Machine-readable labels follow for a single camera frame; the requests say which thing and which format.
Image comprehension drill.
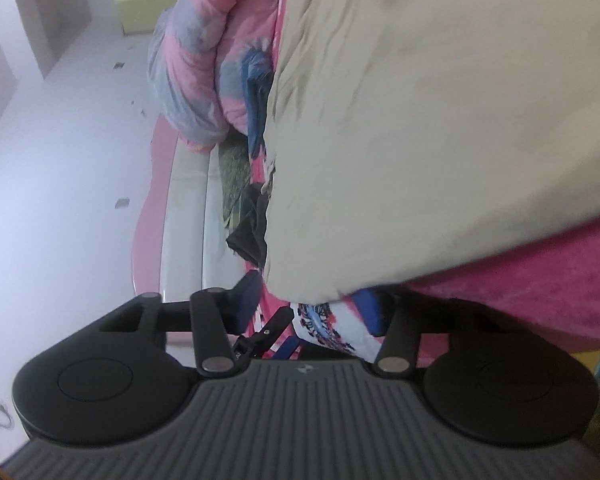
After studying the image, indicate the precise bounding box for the beige fabric garment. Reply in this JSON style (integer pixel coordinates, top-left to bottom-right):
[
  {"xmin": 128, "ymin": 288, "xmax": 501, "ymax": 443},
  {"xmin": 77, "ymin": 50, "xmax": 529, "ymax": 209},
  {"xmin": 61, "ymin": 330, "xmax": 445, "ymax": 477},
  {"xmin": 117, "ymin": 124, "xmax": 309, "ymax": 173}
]
[{"xmin": 263, "ymin": 0, "xmax": 600, "ymax": 304}]

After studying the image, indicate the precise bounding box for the pink floral bed sheet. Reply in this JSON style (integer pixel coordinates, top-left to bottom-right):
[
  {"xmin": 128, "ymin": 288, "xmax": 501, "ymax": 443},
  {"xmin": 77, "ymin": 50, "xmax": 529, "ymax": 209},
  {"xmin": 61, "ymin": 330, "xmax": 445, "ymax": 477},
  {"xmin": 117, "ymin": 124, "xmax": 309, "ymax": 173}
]
[{"xmin": 251, "ymin": 138, "xmax": 600, "ymax": 361}]

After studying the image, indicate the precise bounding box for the pink white headboard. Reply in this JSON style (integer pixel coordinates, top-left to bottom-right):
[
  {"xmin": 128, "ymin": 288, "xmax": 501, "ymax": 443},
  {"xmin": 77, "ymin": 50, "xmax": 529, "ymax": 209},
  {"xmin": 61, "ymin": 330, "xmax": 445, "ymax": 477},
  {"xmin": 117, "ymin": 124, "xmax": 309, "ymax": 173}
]
[{"xmin": 131, "ymin": 117, "xmax": 246, "ymax": 302}]

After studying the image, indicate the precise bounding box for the black crumpled garment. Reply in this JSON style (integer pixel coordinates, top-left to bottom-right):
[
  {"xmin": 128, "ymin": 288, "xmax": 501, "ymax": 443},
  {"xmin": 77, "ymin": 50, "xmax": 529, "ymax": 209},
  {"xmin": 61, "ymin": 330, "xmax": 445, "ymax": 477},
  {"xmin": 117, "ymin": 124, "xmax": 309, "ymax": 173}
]
[{"xmin": 226, "ymin": 183, "xmax": 268, "ymax": 270}]

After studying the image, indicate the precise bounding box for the olive patterned pillow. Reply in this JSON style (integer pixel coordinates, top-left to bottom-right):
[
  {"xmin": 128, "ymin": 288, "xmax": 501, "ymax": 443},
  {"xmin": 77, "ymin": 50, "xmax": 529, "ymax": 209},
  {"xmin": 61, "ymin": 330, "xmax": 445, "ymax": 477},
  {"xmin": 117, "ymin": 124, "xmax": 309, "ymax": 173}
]
[{"xmin": 219, "ymin": 129, "xmax": 251, "ymax": 231}]

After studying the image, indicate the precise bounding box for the blue folded garment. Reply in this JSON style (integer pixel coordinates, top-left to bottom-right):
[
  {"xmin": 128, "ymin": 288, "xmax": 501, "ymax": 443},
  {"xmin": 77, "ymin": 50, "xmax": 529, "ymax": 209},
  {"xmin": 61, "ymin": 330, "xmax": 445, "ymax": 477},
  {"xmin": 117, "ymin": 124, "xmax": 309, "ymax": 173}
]
[{"xmin": 242, "ymin": 49, "xmax": 274, "ymax": 159}]

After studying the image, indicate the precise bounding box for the pink grey rolled duvet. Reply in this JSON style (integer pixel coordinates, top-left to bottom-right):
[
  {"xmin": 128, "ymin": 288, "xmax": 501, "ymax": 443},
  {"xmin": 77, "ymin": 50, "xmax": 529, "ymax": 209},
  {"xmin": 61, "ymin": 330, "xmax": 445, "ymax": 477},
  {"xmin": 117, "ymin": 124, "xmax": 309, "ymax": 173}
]
[{"xmin": 147, "ymin": 0, "xmax": 278, "ymax": 153}]

